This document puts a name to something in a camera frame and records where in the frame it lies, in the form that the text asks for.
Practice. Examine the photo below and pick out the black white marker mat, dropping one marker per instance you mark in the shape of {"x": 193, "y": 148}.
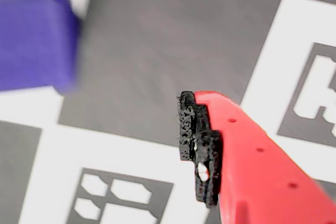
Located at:
{"x": 170, "y": 51}

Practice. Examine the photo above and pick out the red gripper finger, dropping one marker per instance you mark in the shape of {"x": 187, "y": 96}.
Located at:
{"x": 249, "y": 169}

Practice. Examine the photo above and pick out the blue cube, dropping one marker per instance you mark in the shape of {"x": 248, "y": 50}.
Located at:
{"x": 31, "y": 37}

